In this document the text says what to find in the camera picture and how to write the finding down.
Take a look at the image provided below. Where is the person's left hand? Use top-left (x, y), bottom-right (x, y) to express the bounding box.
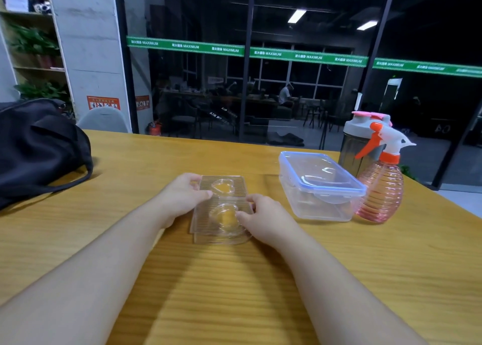
top-left (157, 173), bottom-right (213, 229)

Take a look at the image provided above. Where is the person's right hand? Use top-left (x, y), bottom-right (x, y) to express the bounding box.
top-left (236, 194), bottom-right (299, 252)

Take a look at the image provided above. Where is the clear plastic mold tray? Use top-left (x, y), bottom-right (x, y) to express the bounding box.
top-left (189, 175), bottom-right (254, 245)

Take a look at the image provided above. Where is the person's right forearm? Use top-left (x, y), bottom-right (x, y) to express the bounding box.
top-left (264, 230), bottom-right (428, 345)

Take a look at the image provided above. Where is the person's left forearm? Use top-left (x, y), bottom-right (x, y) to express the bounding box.
top-left (0, 198), bottom-right (177, 345)

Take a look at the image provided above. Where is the clear food container blue-rimmed lid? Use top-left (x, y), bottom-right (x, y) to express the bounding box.
top-left (279, 151), bottom-right (367, 222)

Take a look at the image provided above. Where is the white chair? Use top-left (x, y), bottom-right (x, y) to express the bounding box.
top-left (76, 107), bottom-right (132, 134)

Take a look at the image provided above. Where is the grey shaker bottle pink lid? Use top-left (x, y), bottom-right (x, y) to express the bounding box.
top-left (338, 111), bottom-right (393, 177)

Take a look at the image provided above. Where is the pink spray bottle orange trigger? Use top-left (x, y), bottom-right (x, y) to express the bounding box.
top-left (354, 122), bottom-right (417, 224)

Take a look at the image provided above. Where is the black bag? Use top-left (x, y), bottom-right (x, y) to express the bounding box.
top-left (0, 98), bottom-right (94, 210)

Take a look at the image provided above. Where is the green striped glass banner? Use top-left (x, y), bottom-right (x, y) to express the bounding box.
top-left (127, 36), bottom-right (482, 78)

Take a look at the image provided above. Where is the green potted plant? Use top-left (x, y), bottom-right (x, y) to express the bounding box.
top-left (8, 24), bottom-right (63, 69)
top-left (14, 82), bottom-right (72, 110)

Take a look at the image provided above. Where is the wooden shelf unit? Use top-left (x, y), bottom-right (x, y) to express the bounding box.
top-left (0, 0), bottom-right (76, 120)

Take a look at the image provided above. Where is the white box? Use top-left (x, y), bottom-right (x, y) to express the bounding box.
top-left (4, 0), bottom-right (30, 13)

